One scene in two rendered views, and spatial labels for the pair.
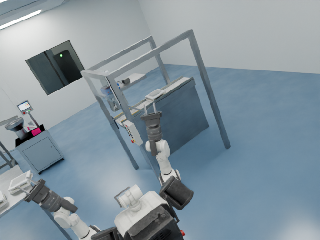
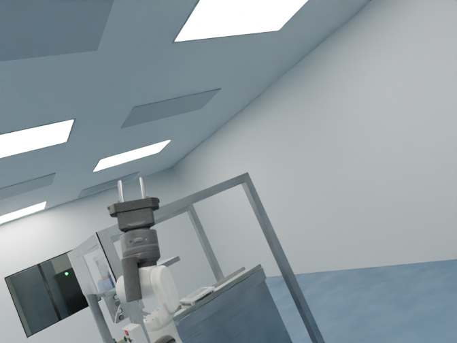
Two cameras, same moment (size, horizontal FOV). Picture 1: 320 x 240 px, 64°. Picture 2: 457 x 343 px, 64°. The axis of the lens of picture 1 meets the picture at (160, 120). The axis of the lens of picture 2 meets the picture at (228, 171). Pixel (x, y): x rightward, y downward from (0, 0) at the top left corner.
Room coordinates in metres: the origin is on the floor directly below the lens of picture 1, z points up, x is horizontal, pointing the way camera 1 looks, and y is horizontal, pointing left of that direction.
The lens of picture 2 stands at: (0.42, 0.01, 1.56)
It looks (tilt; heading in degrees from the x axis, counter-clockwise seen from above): 5 degrees up; 346
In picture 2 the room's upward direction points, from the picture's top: 24 degrees counter-clockwise
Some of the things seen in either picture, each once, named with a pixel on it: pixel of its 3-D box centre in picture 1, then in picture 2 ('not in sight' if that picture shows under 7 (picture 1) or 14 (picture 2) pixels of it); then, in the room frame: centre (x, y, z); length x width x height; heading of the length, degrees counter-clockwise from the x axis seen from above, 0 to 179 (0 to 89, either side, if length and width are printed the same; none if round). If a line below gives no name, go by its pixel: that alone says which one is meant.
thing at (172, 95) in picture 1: (157, 101); (200, 309); (3.61, -0.08, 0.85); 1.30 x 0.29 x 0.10; 112
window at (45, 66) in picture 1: (57, 67); (55, 289); (7.98, 2.11, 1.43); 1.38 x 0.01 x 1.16; 110
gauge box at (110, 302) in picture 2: (117, 101); (124, 302); (3.28, 0.41, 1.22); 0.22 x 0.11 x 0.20; 112
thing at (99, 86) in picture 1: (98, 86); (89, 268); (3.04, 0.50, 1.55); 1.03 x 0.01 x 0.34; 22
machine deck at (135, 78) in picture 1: (122, 85); (137, 277); (3.48, 0.28, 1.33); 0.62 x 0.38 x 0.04; 112
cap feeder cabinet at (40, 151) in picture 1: (40, 149); not in sight; (5.09, 2.54, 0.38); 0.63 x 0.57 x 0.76; 110
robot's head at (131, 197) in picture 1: (131, 197); not in sight; (1.03, 0.28, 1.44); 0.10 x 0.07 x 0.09; 110
